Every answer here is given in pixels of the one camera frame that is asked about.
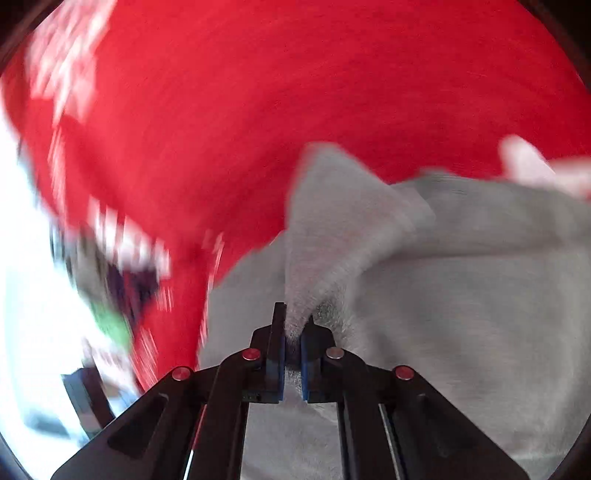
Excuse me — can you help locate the grey knit garment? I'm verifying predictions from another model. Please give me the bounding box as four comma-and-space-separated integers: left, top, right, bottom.
198, 142, 591, 480

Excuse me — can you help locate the red printed blanket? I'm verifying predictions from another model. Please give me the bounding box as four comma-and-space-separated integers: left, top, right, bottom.
0, 0, 591, 393

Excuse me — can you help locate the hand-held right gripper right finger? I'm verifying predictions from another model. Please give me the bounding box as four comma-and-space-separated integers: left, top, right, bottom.
300, 316, 529, 480

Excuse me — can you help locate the grey box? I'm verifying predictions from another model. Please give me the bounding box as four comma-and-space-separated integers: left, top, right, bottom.
62, 367, 116, 437

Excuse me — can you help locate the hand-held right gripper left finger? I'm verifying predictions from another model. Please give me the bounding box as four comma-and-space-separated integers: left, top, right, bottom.
50, 302, 287, 480

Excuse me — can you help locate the dark patterned object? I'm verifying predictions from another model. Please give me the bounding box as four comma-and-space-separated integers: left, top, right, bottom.
69, 231, 162, 352

